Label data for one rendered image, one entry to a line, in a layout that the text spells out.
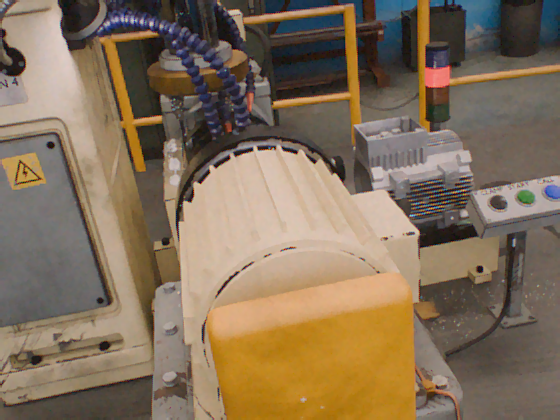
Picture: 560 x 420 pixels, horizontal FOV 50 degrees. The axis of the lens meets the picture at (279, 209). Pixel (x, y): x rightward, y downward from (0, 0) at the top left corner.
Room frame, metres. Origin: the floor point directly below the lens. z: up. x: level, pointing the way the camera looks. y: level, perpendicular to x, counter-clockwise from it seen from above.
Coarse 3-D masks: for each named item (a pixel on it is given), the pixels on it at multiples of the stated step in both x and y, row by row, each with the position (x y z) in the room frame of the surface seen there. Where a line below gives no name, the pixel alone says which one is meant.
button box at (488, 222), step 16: (480, 192) 0.92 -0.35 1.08; (496, 192) 0.91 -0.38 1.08; (512, 192) 0.91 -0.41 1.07; (480, 208) 0.89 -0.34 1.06; (512, 208) 0.88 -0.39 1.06; (528, 208) 0.88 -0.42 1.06; (544, 208) 0.88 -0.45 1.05; (480, 224) 0.88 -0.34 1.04; (496, 224) 0.86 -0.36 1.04; (512, 224) 0.87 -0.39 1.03; (528, 224) 0.88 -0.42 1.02; (544, 224) 0.89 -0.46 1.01
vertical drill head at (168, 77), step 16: (160, 0) 1.06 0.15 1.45; (176, 0) 1.04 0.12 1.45; (192, 0) 1.04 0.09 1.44; (208, 0) 1.06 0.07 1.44; (176, 16) 1.04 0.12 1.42; (192, 16) 1.04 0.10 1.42; (208, 16) 1.05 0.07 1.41; (192, 32) 1.04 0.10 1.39; (208, 32) 1.05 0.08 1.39; (192, 48) 1.03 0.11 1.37; (224, 48) 1.05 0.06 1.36; (160, 64) 1.06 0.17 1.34; (176, 64) 1.02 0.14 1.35; (208, 64) 1.02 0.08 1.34; (224, 64) 1.03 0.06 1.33; (240, 64) 1.03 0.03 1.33; (160, 80) 1.01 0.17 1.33; (176, 80) 1.00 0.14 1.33; (208, 80) 0.99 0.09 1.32; (240, 80) 1.04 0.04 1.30; (176, 96) 1.02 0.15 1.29; (224, 96) 1.05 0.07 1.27; (176, 112) 1.03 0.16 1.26
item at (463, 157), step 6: (354, 150) 1.17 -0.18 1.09; (354, 156) 1.17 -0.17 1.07; (456, 156) 1.08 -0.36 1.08; (462, 156) 1.06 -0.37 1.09; (468, 156) 1.06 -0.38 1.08; (462, 162) 1.05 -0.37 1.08; (468, 162) 1.06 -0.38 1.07; (372, 168) 1.05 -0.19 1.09; (378, 168) 1.05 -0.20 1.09; (372, 174) 1.04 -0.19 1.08; (378, 174) 1.04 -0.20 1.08; (372, 180) 1.04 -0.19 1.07; (378, 180) 1.04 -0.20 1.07; (462, 210) 1.06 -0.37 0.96; (462, 216) 1.05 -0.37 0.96; (468, 216) 1.05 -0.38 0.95
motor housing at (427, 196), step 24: (432, 144) 1.10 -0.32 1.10; (456, 144) 1.09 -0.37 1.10; (360, 168) 1.18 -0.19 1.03; (408, 168) 1.07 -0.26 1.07; (432, 168) 1.06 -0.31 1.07; (360, 192) 1.18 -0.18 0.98; (408, 192) 1.03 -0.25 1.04; (432, 192) 1.03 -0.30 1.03; (456, 192) 1.04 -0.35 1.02; (432, 216) 1.04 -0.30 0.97
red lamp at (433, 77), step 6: (426, 72) 1.43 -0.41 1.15; (432, 72) 1.42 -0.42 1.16; (438, 72) 1.41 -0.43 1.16; (444, 72) 1.41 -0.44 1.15; (426, 78) 1.44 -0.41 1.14; (432, 78) 1.42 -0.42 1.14; (438, 78) 1.41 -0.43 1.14; (444, 78) 1.41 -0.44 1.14; (426, 84) 1.44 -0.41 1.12; (432, 84) 1.42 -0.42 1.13; (438, 84) 1.41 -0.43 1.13; (444, 84) 1.41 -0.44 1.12
